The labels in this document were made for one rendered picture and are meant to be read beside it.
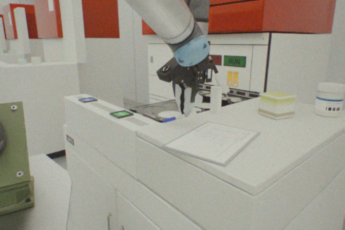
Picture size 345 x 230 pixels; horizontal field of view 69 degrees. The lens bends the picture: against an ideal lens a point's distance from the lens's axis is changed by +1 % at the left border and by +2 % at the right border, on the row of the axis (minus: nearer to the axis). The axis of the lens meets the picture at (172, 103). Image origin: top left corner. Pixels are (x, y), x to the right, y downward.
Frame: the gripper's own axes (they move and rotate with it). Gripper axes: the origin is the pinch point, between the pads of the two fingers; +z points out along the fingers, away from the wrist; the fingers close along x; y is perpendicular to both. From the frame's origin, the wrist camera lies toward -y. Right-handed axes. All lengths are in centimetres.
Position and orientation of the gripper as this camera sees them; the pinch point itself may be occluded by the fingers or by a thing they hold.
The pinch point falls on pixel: (183, 112)
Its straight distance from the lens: 70.5
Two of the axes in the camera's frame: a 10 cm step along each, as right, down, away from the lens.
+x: -6.5, -2.4, 7.2
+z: -0.4, 9.6, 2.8
